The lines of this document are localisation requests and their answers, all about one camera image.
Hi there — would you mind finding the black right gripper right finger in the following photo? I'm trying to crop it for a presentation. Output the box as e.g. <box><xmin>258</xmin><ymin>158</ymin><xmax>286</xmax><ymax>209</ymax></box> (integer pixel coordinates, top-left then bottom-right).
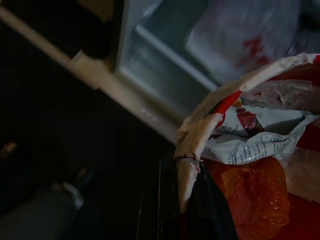
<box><xmin>184</xmin><ymin>162</ymin><xmax>240</xmax><ymax>240</ymax></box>

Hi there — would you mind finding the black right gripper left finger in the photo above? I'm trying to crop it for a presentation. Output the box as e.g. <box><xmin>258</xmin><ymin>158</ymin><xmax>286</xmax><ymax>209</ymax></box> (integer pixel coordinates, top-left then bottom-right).
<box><xmin>136</xmin><ymin>157</ymin><xmax>182</xmax><ymax>240</ymax></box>

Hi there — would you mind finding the red white paper bucket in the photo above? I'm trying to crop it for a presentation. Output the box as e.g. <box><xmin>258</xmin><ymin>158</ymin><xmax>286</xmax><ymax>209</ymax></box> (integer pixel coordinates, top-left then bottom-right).
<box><xmin>173</xmin><ymin>52</ymin><xmax>320</xmax><ymax>240</ymax></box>

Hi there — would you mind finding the clear fridge crisper drawer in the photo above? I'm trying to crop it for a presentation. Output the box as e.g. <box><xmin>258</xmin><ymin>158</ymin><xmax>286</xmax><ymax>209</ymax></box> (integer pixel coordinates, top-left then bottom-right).
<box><xmin>116</xmin><ymin>0</ymin><xmax>220</xmax><ymax>122</ymax></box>

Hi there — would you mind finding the stainless steel fridge cabinet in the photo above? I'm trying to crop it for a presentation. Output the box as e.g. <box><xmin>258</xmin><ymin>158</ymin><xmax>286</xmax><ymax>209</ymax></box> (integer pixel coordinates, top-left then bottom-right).
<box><xmin>0</xmin><ymin>0</ymin><xmax>320</xmax><ymax>145</ymax></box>

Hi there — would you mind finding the orange plastic bag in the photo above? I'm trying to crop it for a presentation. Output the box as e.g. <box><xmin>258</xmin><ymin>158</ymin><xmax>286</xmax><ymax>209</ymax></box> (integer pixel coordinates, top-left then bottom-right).
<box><xmin>219</xmin><ymin>158</ymin><xmax>292</xmax><ymax>240</ymax></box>

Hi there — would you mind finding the white ketchup sachet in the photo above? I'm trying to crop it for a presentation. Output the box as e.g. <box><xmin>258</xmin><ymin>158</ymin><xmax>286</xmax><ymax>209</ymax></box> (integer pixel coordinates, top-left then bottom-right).
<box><xmin>206</xmin><ymin>114</ymin><xmax>315</xmax><ymax>166</ymax></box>
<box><xmin>217</xmin><ymin>97</ymin><xmax>311</xmax><ymax>138</ymax></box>

